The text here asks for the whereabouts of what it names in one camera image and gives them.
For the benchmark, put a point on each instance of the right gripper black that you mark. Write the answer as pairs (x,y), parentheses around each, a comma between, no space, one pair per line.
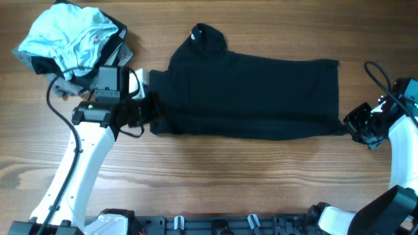
(352,121)

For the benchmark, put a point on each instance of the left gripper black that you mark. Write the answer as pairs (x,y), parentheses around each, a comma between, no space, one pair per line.
(152,99)

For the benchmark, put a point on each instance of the black t-shirt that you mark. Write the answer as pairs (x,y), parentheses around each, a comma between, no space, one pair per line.
(210,90)

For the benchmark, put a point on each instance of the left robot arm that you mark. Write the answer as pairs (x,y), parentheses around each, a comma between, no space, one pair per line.
(118,100)

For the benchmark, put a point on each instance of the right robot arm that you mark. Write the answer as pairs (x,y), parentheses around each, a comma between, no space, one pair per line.
(395,211)

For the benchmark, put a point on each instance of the black folded garment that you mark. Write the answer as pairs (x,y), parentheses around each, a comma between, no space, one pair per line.
(48,67)

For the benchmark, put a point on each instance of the light blue garment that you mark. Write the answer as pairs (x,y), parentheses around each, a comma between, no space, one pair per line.
(72,36)

